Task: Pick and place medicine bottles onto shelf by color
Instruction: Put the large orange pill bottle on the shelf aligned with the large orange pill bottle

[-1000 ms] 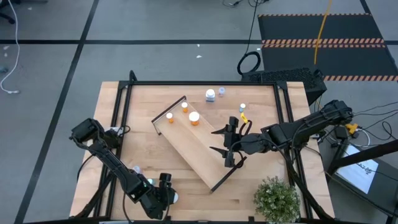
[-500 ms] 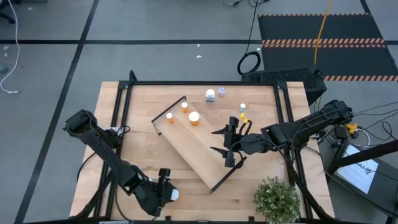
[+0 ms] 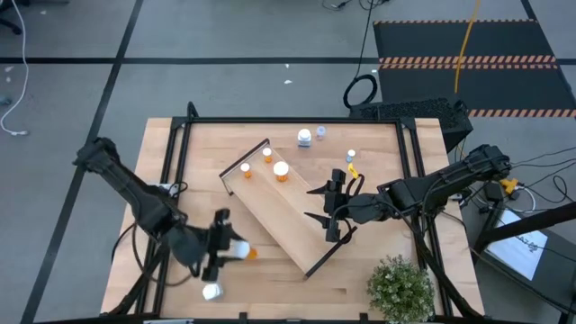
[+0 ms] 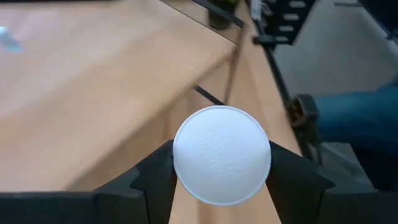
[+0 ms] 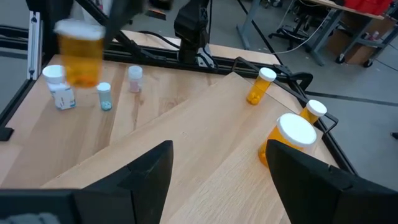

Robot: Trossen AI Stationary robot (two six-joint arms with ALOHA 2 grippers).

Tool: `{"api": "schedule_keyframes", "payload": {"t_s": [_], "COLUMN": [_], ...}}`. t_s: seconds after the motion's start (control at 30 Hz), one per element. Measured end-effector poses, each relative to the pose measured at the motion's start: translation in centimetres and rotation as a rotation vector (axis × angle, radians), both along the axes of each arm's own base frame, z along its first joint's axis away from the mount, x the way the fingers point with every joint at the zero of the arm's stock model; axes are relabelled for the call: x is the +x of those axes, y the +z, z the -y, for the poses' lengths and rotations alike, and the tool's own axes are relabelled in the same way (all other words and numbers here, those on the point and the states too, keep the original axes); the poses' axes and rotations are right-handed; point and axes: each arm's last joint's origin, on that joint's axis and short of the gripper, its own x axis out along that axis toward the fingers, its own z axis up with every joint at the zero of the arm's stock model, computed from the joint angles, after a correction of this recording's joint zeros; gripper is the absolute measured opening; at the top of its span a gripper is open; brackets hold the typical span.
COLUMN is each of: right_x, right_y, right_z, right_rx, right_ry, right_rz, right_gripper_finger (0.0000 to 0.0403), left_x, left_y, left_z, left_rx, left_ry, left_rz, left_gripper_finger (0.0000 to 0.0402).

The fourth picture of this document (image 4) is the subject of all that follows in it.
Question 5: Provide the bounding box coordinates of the black equipment rack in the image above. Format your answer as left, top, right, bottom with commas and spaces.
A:
252, 0, 312, 46

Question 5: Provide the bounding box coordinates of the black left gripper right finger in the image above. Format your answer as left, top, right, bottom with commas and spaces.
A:
265, 140, 336, 224

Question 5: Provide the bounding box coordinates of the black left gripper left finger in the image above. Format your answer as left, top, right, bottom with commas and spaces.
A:
93, 139, 178, 224

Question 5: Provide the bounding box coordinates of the person's leg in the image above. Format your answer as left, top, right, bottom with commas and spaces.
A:
313, 83, 398, 153

